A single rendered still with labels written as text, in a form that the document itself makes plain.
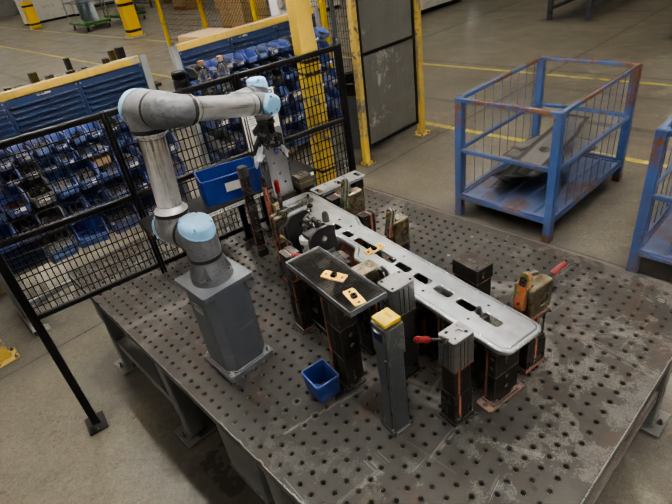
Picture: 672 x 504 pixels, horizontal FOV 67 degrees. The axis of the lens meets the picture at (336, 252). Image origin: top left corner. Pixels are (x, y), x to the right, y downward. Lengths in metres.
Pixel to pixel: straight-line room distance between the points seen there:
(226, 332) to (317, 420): 0.45
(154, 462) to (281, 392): 1.09
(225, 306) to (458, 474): 0.93
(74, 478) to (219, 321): 1.41
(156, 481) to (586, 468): 1.90
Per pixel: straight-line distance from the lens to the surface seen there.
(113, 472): 2.91
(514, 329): 1.63
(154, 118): 1.64
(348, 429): 1.76
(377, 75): 5.20
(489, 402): 1.81
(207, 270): 1.78
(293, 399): 1.88
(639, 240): 3.56
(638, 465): 2.67
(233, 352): 1.95
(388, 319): 1.42
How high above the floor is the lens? 2.09
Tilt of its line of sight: 33 degrees down
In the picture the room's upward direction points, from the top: 9 degrees counter-clockwise
